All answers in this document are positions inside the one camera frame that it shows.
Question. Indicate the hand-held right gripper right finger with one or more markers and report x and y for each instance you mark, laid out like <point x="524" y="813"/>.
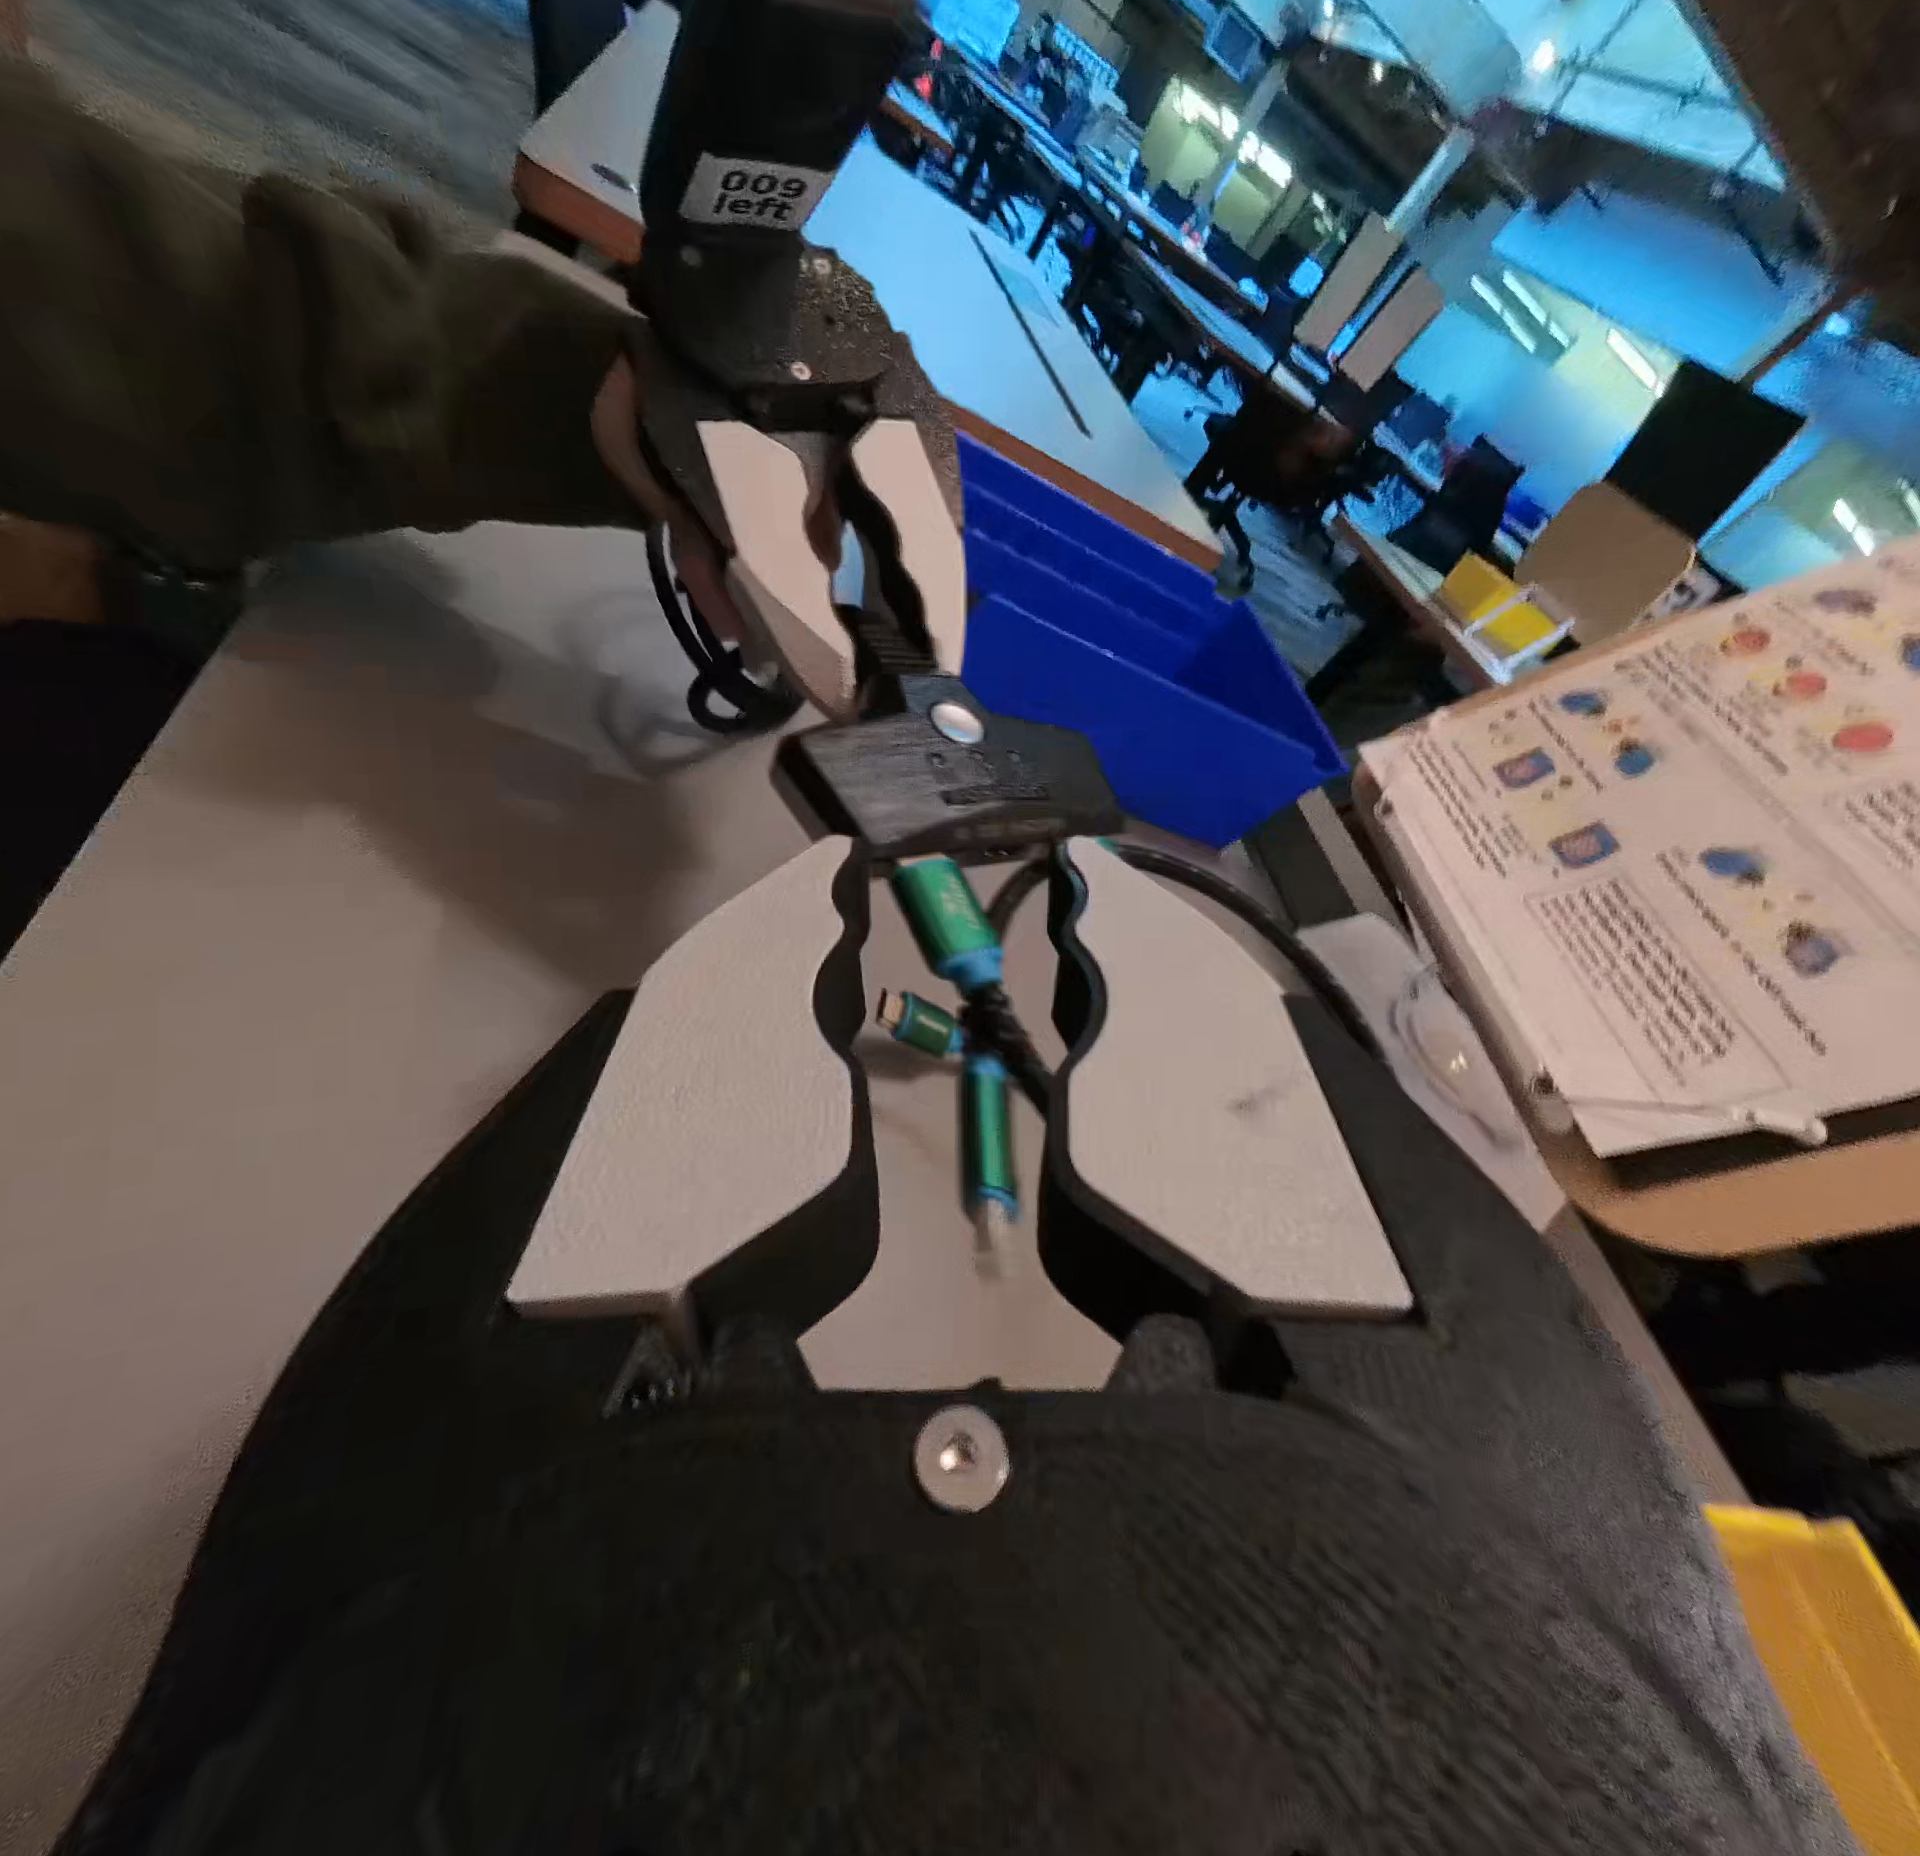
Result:
<point x="1216" y="1120"/>

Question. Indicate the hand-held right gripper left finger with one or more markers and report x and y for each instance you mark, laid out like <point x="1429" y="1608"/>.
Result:
<point x="706" y="1106"/>

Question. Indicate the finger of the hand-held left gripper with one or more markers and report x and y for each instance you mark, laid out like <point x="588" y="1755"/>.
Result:
<point x="922" y="536"/>
<point x="771" y="567"/>

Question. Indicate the grey usb hub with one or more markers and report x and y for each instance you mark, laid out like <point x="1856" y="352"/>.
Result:
<point x="960" y="777"/>

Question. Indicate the person's left forearm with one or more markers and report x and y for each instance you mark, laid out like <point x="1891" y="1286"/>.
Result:
<point x="271" y="341"/>

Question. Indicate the white desk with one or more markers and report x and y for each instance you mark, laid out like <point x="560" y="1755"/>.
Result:
<point x="300" y="911"/>

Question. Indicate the person's left hand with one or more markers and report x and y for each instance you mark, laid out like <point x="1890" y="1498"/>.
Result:
<point x="623" y="431"/>

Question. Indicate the clear plastic stand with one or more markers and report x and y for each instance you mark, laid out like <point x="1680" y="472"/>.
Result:
<point x="1447" y="1045"/>

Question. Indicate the blue plastic bin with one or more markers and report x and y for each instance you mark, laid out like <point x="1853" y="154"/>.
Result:
<point x="1141" y="673"/>

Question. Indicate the black office chair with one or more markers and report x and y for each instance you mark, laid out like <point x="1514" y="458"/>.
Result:
<point x="1276" y="460"/>

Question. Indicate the brown cardboard clipboard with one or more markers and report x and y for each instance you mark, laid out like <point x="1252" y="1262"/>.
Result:
<point x="1725" y="1197"/>

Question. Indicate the printed instruction sheet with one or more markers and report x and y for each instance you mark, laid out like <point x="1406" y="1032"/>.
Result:
<point x="1696" y="851"/>

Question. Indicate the small yellow bin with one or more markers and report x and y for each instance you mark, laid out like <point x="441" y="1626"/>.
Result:
<point x="1500" y="611"/>

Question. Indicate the brown cardboard piece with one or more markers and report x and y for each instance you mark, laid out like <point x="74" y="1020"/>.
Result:
<point x="1614" y="567"/>

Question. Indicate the black monitor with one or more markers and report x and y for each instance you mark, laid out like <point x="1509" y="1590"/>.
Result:
<point x="1702" y="447"/>

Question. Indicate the yellow plastic bin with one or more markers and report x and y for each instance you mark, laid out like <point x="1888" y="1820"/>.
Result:
<point x="1838" y="1676"/>

